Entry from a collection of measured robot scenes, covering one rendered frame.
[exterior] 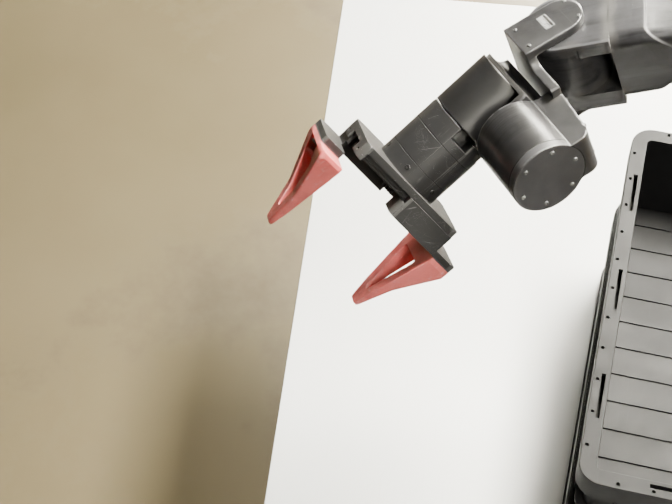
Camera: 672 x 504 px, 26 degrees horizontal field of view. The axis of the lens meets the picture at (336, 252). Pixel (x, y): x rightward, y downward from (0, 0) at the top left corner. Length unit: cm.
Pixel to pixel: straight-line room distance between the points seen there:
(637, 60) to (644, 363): 41
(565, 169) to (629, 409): 39
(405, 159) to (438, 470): 47
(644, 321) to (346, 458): 32
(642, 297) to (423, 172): 43
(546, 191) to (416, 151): 10
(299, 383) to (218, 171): 114
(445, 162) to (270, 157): 157
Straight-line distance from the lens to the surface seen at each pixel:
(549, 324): 157
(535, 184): 103
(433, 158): 108
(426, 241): 110
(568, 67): 109
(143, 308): 245
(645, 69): 109
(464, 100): 108
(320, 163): 106
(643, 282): 146
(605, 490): 122
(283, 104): 272
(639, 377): 140
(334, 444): 148
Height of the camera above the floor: 198
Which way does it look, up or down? 53 degrees down
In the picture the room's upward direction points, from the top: straight up
